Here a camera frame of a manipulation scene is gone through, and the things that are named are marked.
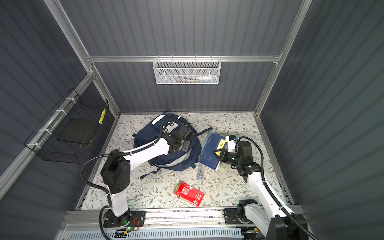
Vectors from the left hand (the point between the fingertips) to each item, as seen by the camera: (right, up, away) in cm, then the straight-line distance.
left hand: (183, 141), depth 90 cm
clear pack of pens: (+11, -17, +1) cm, 20 cm away
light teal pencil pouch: (+21, +6, +12) cm, 25 cm away
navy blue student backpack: (-23, +7, +11) cm, 27 cm away
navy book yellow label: (+21, -1, -11) cm, 24 cm away
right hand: (+19, -5, -10) cm, 22 cm away
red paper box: (+4, -28, -9) cm, 30 cm away
